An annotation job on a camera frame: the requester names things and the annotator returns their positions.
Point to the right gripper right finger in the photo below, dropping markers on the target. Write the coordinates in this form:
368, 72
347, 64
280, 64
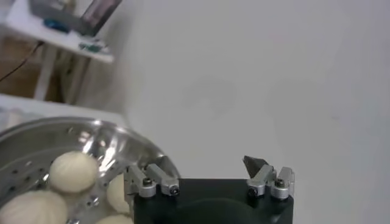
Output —
263, 179

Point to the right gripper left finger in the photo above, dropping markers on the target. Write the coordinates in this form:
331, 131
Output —
158, 178

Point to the white steamed baozi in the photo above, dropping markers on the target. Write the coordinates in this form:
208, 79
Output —
33, 210
73, 172
114, 219
117, 193

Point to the perforated steel steamer basket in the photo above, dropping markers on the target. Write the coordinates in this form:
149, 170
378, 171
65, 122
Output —
115, 143

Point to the green grey hand tool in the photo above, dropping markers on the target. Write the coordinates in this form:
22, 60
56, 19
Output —
91, 47

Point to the laptop screen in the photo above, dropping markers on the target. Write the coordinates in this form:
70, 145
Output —
94, 15

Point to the white side table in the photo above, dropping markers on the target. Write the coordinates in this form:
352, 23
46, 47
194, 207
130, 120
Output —
45, 36

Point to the blue computer mouse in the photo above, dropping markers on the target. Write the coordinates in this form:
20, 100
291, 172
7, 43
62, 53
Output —
56, 25

